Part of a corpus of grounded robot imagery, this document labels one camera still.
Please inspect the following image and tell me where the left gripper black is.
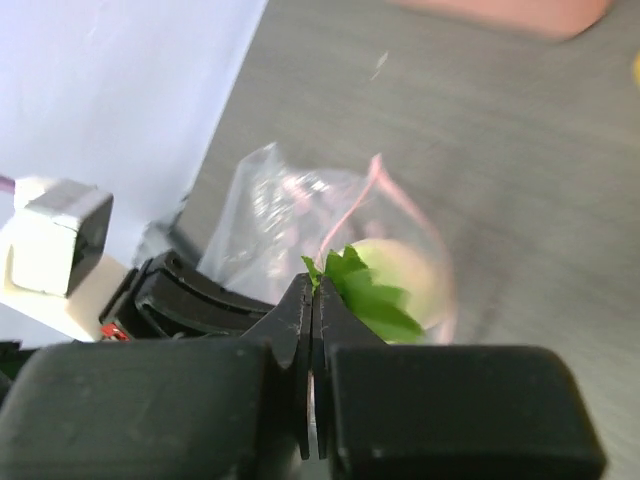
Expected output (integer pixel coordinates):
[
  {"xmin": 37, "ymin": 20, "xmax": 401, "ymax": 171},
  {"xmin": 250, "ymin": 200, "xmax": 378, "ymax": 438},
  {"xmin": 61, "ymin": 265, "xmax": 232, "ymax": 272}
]
[{"xmin": 99, "ymin": 251, "xmax": 273, "ymax": 342}]

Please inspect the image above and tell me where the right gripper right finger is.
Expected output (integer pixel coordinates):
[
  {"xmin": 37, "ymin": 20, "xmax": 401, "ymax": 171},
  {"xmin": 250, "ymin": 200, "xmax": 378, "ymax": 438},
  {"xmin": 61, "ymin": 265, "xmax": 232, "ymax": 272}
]
[{"xmin": 312, "ymin": 276, "xmax": 383, "ymax": 459}]

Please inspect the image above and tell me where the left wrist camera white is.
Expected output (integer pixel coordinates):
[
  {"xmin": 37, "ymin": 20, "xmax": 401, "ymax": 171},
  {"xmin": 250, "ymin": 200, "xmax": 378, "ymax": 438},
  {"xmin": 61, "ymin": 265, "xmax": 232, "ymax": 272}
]
[{"xmin": 1, "ymin": 177, "xmax": 128, "ymax": 342}]

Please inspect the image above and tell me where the clear zip top bag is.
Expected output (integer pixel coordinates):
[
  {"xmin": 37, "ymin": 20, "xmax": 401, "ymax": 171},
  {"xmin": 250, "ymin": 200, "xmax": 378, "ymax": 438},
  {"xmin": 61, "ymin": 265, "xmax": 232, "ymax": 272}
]
[{"xmin": 198, "ymin": 143, "xmax": 457, "ymax": 344}]

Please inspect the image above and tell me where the fake white radish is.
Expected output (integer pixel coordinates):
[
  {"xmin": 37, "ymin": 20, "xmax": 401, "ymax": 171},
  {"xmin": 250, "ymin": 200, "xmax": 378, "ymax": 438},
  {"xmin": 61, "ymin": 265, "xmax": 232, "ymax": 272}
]
[{"xmin": 302, "ymin": 238, "xmax": 445, "ymax": 344}]

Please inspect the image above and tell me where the pink divided organizer tray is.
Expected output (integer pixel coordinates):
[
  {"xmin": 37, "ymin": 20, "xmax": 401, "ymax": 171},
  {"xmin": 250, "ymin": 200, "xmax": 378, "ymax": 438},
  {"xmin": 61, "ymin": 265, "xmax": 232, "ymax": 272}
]
[{"xmin": 393, "ymin": 0, "xmax": 614, "ymax": 40}]

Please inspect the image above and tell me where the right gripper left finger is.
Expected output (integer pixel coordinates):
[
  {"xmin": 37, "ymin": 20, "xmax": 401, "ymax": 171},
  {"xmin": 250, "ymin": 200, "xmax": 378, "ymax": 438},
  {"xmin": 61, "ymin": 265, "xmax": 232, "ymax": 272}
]
[{"xmin": 242, "ymin": 273, "xmax": 313, "ymax": 460}]

